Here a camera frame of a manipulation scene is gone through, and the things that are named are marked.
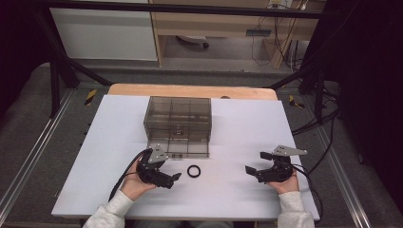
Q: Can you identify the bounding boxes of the person's right hand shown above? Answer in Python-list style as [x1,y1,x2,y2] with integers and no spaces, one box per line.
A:
[266,170,300,196]

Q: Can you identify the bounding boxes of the aluminium floor rail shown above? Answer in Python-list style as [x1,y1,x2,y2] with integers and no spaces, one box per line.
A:
[0,89,76,217]
[312,124,373,228]

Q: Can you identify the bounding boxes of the white foam board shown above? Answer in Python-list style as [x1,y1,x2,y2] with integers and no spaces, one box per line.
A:
[51,94,320,222]

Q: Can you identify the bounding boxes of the smoky transparent drawer box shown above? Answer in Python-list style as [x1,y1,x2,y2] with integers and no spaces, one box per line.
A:
[143,95,213,143]

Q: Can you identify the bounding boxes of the bundle of black floor cables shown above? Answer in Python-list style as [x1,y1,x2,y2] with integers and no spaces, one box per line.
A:
[290,107,340,138]

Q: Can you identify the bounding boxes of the hand-held gripper cable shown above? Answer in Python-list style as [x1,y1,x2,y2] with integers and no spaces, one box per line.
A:
[107,148,151,202]
[291,163,324,221]

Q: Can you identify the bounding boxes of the black curtain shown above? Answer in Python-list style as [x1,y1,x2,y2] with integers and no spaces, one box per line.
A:
[302,0,403,207]
[0,0,53,120]

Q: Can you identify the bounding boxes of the right hand-held gripper cable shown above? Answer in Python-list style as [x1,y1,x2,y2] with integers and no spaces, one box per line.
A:
[291,163,324,221]

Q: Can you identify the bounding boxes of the black metal frame stand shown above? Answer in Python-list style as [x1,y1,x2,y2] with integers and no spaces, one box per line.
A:
[268,47,341,125]
[31,6,113,119]

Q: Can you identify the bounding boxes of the light wooden desk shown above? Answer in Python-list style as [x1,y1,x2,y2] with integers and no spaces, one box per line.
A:
[147,0,327,69]

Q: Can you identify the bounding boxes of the black rubber ring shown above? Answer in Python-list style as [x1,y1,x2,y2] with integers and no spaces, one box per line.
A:
[186,164,202,179]

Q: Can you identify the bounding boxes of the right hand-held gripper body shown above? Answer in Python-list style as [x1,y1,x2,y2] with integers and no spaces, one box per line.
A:
[257,144,308,184]

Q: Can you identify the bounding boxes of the black metal frame crossbar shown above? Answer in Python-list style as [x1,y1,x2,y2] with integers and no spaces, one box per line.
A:
[31,0,334,21]

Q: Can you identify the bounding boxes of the yellow black hazard tape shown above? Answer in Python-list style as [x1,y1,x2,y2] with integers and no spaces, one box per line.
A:
[287,94,306,110]
[84,88,98,107]

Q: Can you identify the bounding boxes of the white cabinet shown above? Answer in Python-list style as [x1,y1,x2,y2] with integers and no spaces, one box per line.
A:
[48,0,159,62]

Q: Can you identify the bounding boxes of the office chair base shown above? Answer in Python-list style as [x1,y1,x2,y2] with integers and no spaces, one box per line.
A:
[175,34,211,50]

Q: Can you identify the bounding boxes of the person's left hand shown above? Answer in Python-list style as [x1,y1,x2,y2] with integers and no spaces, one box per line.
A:
[120,157,157,201]

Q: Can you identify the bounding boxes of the hanging black desk cables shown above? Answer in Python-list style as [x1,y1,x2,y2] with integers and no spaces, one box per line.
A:
[250,0,308,71]

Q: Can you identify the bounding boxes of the grey power strip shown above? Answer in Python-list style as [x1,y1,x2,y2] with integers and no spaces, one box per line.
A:
[245,28,273,38]

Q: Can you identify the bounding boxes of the left hand-held gripper cable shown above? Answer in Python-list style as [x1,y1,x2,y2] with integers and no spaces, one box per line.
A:
[107,148,151,202]

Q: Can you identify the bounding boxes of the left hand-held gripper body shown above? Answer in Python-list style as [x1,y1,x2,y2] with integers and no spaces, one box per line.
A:
[136,143,176,190]

